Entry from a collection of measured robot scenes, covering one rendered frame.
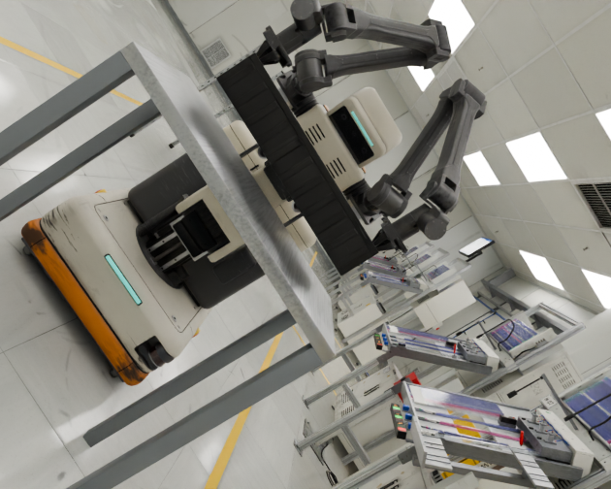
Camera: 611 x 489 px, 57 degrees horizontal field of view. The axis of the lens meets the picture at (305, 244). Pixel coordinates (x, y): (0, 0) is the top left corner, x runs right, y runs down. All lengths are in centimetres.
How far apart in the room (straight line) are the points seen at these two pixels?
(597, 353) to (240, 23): 875
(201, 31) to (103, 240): 1027
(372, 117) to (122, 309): 99
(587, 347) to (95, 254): 516
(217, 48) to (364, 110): 1015
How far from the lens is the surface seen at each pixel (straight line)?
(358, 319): 726
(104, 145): 156
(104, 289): 189
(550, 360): 425
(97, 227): 188
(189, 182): 210
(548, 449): 281
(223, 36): 1186
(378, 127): 175
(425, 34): 168
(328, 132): 178
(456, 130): 162
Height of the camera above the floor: 97
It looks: 6 degrees down
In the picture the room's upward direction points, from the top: 58 degrees clockwise
